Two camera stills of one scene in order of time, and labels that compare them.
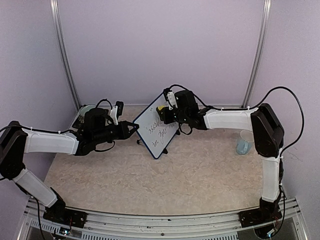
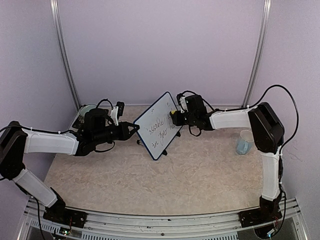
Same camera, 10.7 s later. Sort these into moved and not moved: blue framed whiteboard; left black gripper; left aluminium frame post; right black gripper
Moved: right black gripper
Not moved: left aluminium frame post; blue framed whiteboard; left black gripper
